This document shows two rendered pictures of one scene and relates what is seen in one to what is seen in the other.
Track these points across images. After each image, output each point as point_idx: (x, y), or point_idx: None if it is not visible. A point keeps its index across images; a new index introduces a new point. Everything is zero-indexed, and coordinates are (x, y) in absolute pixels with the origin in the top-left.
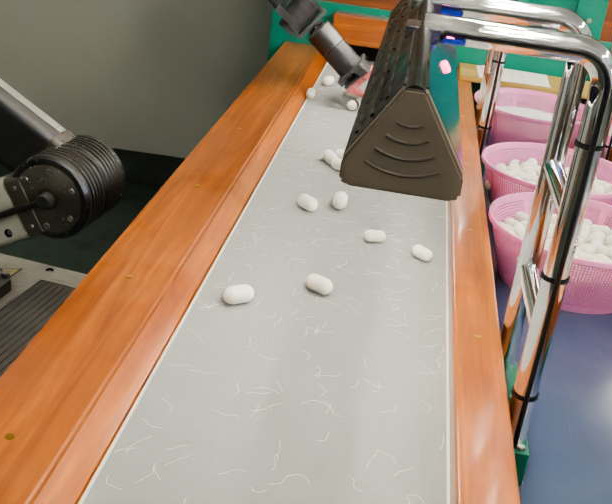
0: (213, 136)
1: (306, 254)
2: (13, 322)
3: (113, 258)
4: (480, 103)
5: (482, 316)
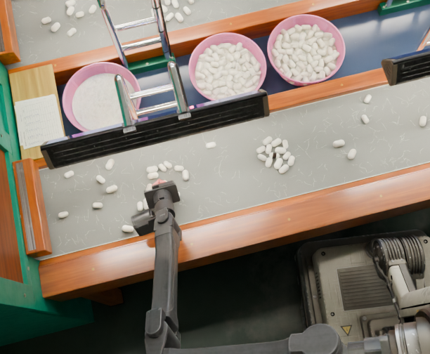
0: (312, 223)
1: (395, 137)
2: (385, 293)
3: None
4: None
5: None
